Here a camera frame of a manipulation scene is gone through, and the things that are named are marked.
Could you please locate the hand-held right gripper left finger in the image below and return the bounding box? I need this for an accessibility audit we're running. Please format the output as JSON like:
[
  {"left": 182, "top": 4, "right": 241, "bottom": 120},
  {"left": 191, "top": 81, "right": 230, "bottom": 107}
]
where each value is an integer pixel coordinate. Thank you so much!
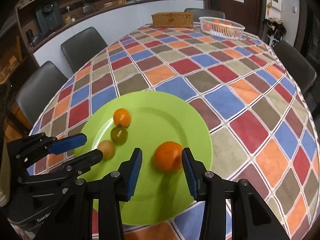
[{"left": 45, "top": 148, "right": 143, "bottom": 240}]

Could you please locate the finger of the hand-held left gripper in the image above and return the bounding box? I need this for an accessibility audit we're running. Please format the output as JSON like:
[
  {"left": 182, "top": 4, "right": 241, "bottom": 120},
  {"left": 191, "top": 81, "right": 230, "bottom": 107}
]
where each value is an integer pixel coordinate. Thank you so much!
[
  {"left": 7, "top": 133, "right": 87, "bottom": 165},
  {"left": 17, "top": 149, "right": 103, "bottom": 188}
]

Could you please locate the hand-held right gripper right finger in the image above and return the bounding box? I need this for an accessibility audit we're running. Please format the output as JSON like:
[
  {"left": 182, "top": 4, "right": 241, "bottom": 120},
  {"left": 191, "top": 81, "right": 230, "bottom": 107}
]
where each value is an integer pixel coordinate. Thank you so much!
[{"left": 181, "top": 147, "right": 288, "bottom": 240}]

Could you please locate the small tan fruit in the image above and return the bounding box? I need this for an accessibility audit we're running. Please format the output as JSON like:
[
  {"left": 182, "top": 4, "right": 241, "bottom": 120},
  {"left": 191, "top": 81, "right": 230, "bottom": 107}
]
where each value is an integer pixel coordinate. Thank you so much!
[{"left": 97, "top": 140, "right": 115, "bottom": 160}]

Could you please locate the large orange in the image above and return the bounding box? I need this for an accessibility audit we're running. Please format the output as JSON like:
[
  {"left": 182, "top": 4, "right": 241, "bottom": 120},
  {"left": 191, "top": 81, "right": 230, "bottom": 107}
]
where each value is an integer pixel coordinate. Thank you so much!
[{"left": 152, "top": 141, "right": 184, "bottom": 172}]

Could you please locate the green plate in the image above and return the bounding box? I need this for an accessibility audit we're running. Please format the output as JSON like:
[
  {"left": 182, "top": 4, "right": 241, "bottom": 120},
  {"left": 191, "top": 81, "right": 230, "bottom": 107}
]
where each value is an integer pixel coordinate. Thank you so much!
[{"left": 74, "top": 91, "right": 213, "bottom": 226}]

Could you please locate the green tomato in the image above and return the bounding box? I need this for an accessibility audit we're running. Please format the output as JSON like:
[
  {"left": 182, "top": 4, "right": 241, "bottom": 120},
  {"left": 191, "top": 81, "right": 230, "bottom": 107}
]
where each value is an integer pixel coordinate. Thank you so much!
[{"left": 111, "top": 127, "right": 128, "bottom": 145}]

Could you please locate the orange tomato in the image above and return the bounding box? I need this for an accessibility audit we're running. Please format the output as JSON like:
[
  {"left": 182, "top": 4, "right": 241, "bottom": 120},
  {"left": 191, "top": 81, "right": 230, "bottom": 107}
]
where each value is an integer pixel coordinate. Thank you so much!
[{"left": 113, "top": 108, "right": 131, "bottom": 127}]

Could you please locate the dark leather chair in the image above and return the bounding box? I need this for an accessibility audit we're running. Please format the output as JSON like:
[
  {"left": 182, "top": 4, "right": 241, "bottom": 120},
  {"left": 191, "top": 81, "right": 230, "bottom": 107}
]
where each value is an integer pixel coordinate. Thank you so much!
[
  {"left": 272, "top": 40, "right": 317, "bottom": 95},
  {"left": 61, "top": 27, "right": 108, "bottom": 73},
  {"left": 184, "top": 8, "right": 225, "bottom": 19},
  {"left": 15, "top": 60, "right": 68, "bottom": 128}
]

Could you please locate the black water dispenser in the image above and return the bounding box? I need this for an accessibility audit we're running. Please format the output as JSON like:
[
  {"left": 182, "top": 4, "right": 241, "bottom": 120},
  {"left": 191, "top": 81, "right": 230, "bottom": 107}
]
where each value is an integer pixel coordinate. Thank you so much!
[{"left": 35, "top": 2, "right": 62, "bottom": 35}]

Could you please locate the white counter cabinet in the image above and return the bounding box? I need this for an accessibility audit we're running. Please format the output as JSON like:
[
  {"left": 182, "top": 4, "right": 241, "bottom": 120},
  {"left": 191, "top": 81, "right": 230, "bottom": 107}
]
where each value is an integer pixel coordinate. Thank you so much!
[{"left": 32, "top": 0, "right": 204, "bottom": 67}]

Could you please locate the white plastic basket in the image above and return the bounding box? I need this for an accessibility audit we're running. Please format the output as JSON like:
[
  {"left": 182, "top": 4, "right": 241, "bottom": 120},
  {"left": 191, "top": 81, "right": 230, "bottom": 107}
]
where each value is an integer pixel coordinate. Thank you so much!
[{"left": 199, "top": 16, "right": 245, "bottom": 39}]

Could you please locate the wicker box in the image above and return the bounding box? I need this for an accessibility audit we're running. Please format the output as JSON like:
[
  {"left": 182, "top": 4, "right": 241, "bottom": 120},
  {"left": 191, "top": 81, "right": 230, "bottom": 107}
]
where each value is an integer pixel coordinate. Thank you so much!
[{"left": 151, "top": 12, "right": 194, "bottom": 28}]

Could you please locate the pile of clothes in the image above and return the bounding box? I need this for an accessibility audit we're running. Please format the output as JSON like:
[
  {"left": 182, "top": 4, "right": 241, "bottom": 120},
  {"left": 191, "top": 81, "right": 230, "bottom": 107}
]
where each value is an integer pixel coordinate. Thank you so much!
[{"left": 262, "top": 17, "right": 287, "bottom": 47}]

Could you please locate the dark wooden door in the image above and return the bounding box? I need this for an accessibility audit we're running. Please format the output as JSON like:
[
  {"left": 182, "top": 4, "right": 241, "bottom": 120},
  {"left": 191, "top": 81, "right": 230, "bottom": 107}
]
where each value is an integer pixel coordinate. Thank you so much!
[{"left": 206, "top": 0, "right": 263, "bottom": 34}]

